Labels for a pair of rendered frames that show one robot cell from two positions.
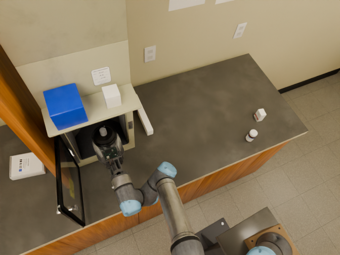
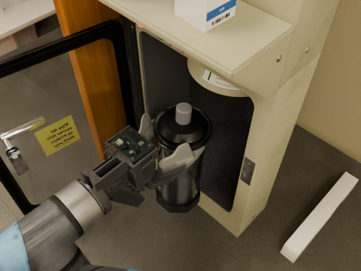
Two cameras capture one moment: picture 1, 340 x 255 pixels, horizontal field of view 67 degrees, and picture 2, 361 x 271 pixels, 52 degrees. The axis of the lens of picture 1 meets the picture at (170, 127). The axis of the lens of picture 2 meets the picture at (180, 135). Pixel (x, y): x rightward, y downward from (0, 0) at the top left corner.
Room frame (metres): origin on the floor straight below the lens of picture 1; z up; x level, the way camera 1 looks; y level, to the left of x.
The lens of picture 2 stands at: (0.38, -0.15, 1.75)
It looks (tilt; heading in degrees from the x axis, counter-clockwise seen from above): 50 degrees down; 78
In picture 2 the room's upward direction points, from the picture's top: straight up
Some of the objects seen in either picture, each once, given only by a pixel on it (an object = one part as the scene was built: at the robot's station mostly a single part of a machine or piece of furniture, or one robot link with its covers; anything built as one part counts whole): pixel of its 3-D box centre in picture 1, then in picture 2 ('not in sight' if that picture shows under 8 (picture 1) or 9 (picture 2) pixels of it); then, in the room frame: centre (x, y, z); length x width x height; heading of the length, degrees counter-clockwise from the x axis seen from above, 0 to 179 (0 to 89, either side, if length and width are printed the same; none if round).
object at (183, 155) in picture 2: (117, 140); (183, 153); (0.47, 0.21, 1.25); 0.09 x 0.03 x 0.06; 10
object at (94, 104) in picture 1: (94, 115); (163, 27); (0.45, 0.27, 1.46); 0.32 x 0.11 x 0.10; 124
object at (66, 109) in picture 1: (66, 107); not in sight; (0.41, 0.34, 1.56); 0.10 x 0.10 x 0.09; 34
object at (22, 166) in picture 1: (28, 164); not in sight; (0.37, 0.68, 0.96); 0.16 x 0.12 x 0.04; 114
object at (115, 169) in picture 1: (115, 163); (120, 171); (0.36, 0.20, 1.25); 0.12 x 0.08 x 0.09; 34
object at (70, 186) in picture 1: (70, 183); (66, 130); (0.26, 0.36, 1.19); 0.30 x 0.01 x 0.40; 24
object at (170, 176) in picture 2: (118, 152); (159, 171); (0.42, 0.20, 1.23); 0.09 x 0.05 x 0.02; 10
